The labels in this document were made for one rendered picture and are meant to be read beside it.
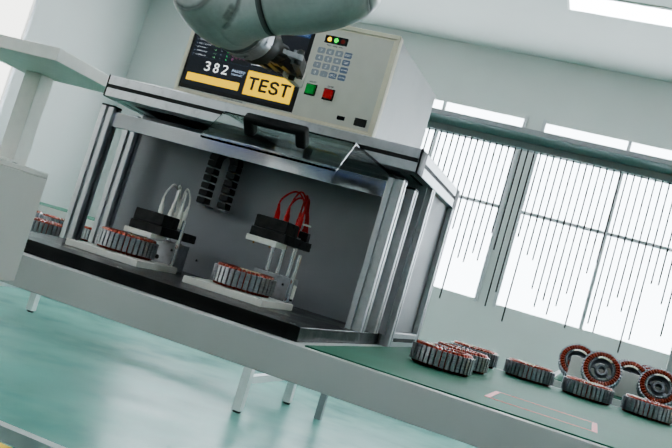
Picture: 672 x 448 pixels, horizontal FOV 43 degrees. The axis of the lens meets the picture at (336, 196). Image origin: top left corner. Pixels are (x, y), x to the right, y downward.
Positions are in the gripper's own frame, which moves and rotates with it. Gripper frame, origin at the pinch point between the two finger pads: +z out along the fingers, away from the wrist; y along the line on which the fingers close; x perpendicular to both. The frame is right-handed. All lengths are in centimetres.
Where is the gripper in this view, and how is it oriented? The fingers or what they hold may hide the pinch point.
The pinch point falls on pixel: (294, 74)
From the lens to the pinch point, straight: 157.9
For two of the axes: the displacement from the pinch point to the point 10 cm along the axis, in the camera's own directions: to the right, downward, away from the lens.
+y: 9.1, 2.4, -3.3
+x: 2.9, -9.5, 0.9
